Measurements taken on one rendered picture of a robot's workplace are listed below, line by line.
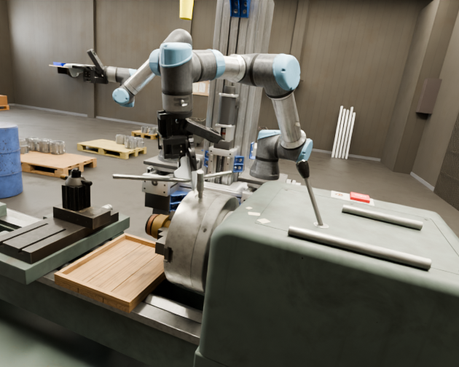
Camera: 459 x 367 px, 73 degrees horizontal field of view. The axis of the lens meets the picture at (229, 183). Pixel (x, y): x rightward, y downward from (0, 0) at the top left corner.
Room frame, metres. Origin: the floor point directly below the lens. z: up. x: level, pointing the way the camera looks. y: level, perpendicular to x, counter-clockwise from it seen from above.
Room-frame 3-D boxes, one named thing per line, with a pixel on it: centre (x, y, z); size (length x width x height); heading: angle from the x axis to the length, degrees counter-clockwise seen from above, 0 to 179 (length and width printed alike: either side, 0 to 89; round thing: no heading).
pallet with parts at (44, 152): (4.94, 3.08, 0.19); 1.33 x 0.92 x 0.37; 79
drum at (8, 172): (3.60, 2.90, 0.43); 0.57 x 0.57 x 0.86
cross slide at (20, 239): (1.11, 0.64, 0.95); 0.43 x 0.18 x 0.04; 162
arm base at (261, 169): (1.50, -0.17, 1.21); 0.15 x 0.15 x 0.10
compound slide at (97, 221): (1.17, 0.59, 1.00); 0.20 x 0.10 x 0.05; 72
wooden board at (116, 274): (1.00, 0.34, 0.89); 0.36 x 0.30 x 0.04; 162
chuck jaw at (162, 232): (0.85, 0.17, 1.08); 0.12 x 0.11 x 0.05; 162
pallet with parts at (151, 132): (9.21, 2.49, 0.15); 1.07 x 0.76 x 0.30; 168
